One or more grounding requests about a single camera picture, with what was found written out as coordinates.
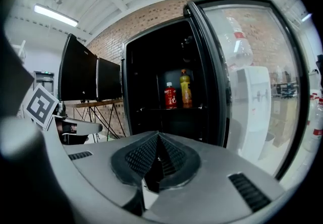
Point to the empty jug with red label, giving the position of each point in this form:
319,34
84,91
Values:
314,142
316,104

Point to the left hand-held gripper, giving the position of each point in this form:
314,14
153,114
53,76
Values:
41,105

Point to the white water dispenser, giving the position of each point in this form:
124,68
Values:
255,107

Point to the large clear water jug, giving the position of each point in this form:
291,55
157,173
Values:
239,49

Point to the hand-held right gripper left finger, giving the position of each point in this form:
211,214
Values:
101,165

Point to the black mini fridge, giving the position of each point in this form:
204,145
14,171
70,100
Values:
143,79

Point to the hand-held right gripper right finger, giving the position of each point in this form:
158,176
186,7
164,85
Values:
214,180

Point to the grey door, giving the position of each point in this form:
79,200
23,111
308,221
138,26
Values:
44,84

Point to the white tiled floor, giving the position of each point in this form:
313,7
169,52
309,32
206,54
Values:
118,140

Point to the orange drink bottle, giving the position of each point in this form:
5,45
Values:
186,89

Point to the long ceiling light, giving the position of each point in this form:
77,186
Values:
306,17
55,14

